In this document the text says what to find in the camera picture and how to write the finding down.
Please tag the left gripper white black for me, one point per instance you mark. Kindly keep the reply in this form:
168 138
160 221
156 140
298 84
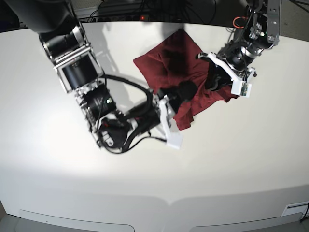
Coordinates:
230 64

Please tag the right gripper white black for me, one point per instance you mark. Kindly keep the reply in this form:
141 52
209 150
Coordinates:
167 101

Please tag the dark red long-sleeve T-shirt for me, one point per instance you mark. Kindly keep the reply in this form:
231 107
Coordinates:
174 61

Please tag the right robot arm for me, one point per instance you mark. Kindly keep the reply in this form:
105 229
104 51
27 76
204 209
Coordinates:
64 41

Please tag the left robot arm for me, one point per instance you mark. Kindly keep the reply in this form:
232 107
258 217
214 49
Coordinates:
256 31

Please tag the white label plate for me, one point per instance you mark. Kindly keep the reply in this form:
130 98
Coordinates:
295 208

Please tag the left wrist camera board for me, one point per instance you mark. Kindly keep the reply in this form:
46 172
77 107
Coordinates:
241 88

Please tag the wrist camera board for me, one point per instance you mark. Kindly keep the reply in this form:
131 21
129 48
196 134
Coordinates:
174 140
241 88

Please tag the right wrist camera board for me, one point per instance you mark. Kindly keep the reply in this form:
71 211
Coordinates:
174 140

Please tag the black power strip red switch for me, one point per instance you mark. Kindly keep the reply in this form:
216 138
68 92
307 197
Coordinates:
111 18

